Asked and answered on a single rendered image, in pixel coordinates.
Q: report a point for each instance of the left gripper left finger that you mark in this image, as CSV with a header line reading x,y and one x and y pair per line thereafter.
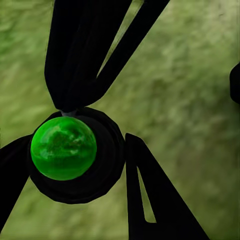
x,y
14,173

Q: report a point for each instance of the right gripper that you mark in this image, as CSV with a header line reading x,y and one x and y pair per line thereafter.
x,y
81,34

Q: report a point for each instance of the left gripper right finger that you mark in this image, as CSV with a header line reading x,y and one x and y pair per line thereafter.
x,y
174,219

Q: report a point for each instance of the pesticide atomizer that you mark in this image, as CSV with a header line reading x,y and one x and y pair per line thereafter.
x,y
76,157

